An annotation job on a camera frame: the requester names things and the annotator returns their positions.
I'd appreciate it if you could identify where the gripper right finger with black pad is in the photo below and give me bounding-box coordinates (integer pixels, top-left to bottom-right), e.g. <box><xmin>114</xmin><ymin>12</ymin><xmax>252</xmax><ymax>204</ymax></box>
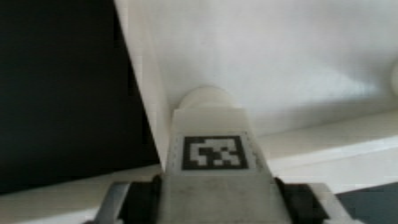
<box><xmin>272</xmin><ymin>177</ymin><xmax>369</xmax><ymax>224</ymax></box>

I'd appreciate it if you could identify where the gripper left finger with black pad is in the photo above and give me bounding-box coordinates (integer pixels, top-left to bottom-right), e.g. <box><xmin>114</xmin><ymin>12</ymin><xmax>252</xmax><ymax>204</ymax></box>
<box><xmin>82</xmin><ymin>174</ymin><xmax>165</xmax><ymax>224</ymax></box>

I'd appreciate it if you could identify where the white table leg with tag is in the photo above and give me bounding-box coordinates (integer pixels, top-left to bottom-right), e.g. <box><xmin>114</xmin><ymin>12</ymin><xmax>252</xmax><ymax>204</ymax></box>
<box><xmin>158</xmin><ymin>87</ymin><xmax>291</xmax><ymax>224</ymax></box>

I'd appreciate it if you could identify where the white square table top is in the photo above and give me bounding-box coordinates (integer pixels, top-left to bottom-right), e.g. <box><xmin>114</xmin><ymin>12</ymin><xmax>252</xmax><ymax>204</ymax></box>
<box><xmin>114</xmin><ymin>0</ymin><xmax>398</xmax><ymax>157</ymax></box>

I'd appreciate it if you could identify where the white front fence bar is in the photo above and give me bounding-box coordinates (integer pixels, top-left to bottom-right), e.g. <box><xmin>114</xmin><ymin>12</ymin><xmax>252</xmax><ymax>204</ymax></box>
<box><xmin>0</xmin><ymin>137</ymin><xmax>398</xmax><ymax>224</ymax></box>

